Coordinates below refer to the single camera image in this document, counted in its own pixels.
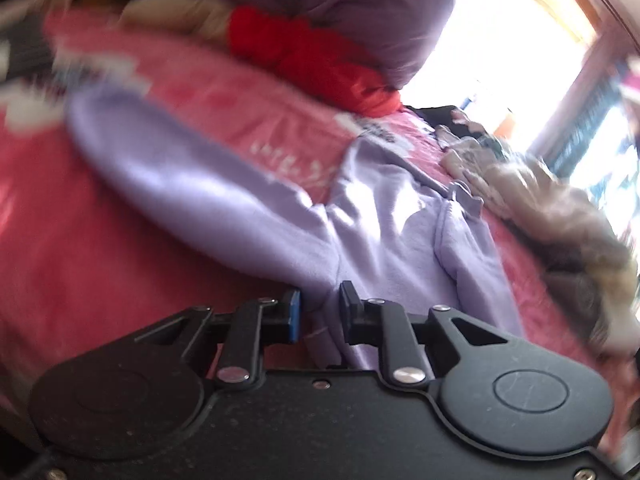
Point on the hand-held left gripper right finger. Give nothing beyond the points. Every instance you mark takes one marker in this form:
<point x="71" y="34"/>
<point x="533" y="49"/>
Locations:
<point x="350" y="320"/>

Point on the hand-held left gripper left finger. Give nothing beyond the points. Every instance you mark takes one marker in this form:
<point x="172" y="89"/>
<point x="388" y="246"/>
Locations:
<point x="295" y="315"/>

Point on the lavender hoodie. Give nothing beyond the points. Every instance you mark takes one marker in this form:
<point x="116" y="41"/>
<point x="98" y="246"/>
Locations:
<point x="375" y="220"/>

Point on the white floral printed garment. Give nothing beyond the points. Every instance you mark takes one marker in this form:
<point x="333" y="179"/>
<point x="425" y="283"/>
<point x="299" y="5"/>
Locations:
<point x="465" y="160"/>

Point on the pink floral blanket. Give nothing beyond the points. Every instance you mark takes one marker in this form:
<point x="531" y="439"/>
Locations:
<point x="100" y="260"/>

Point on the dark garment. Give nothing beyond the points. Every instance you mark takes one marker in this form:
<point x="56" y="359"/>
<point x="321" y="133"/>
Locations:
<point x="435" y="112"/>

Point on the grey ribbed garment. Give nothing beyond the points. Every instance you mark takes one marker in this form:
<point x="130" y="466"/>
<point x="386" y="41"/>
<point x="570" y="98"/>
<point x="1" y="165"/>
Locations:
<point x="575" y="285"/>

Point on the beige fleece garment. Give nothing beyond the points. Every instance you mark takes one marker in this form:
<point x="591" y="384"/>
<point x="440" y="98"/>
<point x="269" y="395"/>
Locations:
<point x="550" y="210"/>

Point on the red quilt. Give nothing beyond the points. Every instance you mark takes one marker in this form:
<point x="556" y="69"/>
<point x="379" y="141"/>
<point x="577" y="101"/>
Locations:
<point x="300" y="50"/>

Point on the purple quilt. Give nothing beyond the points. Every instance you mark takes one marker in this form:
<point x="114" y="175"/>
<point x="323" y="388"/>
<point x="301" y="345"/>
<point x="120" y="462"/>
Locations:
<point x="350" y="10"/>

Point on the beige plush pillow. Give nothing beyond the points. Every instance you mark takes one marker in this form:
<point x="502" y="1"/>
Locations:
<point x="175" y="12"/>

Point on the wooden window frame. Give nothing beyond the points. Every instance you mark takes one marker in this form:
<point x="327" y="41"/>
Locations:
<point x="575" y="90"/>

